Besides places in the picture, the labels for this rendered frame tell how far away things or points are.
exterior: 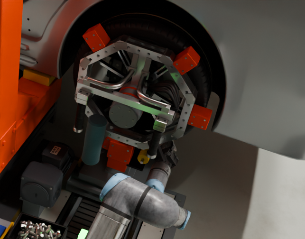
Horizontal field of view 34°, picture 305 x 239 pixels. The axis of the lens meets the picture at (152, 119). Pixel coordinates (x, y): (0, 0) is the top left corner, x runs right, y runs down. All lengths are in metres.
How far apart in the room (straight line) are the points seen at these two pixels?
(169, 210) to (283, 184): 1.85
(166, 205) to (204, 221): 1.32
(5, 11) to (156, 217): 0.86
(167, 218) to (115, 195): 0.19
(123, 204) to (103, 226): 0.10
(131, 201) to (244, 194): 1.67
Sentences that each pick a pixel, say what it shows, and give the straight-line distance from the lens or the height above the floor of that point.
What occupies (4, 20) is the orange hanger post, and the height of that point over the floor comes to 1.29.
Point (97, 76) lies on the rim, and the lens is 2.50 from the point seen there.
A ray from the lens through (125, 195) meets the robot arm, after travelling 1.69.
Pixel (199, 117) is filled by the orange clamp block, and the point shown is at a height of 0.87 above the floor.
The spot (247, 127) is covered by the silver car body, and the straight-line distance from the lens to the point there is 2.35.
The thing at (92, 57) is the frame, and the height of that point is 1.00.
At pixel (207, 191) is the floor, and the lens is 3.18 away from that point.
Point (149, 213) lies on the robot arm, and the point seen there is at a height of 0.94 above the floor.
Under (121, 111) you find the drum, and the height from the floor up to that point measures 0.87.
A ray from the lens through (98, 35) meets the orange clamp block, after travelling 2.17.
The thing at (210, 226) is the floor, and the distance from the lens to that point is 3.00.
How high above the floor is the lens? 2.19
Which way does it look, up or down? 38 degrees down
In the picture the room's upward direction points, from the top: 16 degrees clockwise
